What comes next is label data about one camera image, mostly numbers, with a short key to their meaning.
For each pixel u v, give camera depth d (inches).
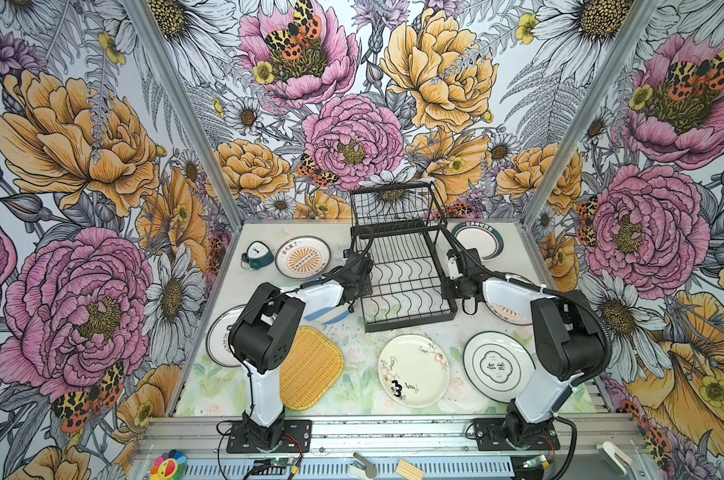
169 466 27.4
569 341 19.3
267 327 20.1
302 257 43.6
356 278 30.5
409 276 40.3
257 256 41.6
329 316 37.8
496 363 33.7
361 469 27.1
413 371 32.7
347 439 30.0
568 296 20.3
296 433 29.5
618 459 27.4
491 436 29.0
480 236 46.6
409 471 27.1
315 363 33.5
